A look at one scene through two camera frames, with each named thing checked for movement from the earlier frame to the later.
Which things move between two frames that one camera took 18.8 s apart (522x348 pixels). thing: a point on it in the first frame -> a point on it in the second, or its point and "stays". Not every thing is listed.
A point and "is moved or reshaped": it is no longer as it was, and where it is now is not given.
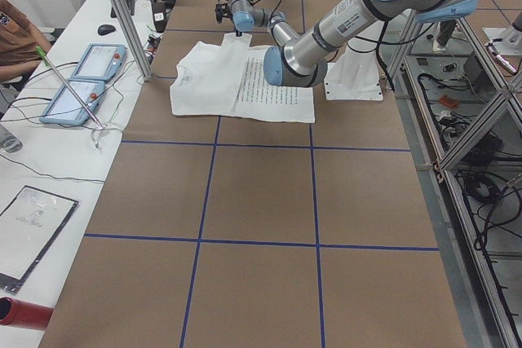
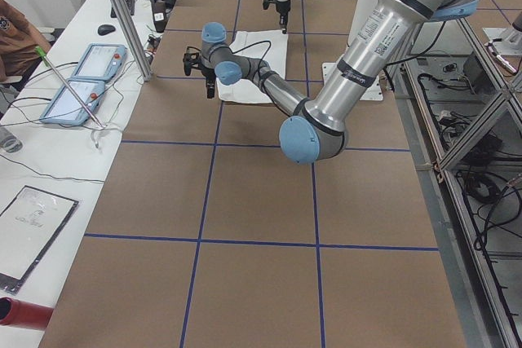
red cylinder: x=22 y=314 stays
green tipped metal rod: x=46 y=61 stays
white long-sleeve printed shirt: x=225 y=77 is moved or reshaped
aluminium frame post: x=123 y=15 stays
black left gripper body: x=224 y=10 -> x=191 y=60
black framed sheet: x=31 y=226 stays
